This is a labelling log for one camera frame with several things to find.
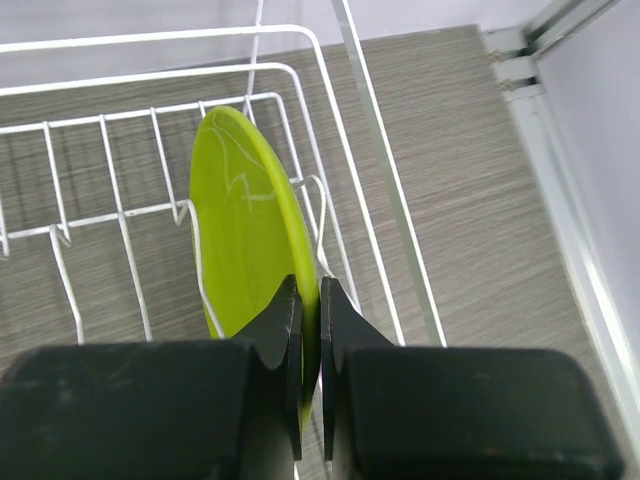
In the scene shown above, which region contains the aluminium front rail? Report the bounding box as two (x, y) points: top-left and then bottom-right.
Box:
(504, 85), (639, 444)

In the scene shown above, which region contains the grey aluminium frame post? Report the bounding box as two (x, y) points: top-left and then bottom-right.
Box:
(483, 0), (616, 102)

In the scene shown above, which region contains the white wire dish rack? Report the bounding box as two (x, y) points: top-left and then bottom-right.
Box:
(1, 1), (447, 347)

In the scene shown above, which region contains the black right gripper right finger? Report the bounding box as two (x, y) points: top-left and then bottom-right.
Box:
(320, 277), (625, 479)

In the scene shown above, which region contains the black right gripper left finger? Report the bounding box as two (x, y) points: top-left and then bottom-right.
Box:
(1, 276), (302, 479)

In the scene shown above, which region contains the green plastic plate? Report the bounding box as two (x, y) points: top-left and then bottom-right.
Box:
(189, 106), (320, 422)

